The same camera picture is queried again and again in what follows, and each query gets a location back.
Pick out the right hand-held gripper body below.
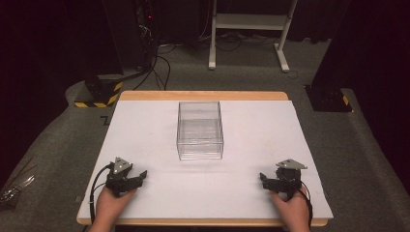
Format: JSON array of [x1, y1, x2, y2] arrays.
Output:
[[270, 159, 308, 199]]

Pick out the cables under white stand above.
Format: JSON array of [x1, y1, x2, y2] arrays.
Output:
[[197, 31, 278, 52]]

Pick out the white table mat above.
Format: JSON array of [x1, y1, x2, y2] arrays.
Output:
[[77, 99, 335, 221]]

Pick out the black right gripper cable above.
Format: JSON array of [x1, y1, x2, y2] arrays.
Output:
[[298, 182, 314, 230]]

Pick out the black yellow striped stand base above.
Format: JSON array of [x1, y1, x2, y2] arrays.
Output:
[[73, 74, 125, 109]]

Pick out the wooden table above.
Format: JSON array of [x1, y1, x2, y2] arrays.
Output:
[[75, 90, 335, 228]]

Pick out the black floor cables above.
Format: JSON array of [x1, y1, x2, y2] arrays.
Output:
[[132, 44, 172, 92]]

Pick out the black equipment tower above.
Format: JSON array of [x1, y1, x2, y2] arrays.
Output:
[[102, 0, 158, 75]]

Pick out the clear plastic box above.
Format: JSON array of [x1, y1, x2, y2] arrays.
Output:
[[176, 101, 225, 161]]

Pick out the person's left hand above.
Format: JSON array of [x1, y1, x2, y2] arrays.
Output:
[[95, 188, 138, 226]]

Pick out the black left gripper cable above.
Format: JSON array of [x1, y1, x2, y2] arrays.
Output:
[[89, 162, 116, 225]]

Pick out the black stand base yellow mark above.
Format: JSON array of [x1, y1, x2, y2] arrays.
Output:
[[304, 83, 353, 113]]

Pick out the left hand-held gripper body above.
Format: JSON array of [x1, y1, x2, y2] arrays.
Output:
[[105, 157, 143, 198]]

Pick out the white metal stand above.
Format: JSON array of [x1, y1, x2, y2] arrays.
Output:
[[208, 0, 300, 73]]

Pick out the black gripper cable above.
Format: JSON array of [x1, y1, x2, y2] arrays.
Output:
[[89, 162, 116, 225], [298, 182, 314, 230]]

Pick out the person's right hand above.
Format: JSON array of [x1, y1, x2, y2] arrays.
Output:
[[270, 188, 311, 227]]

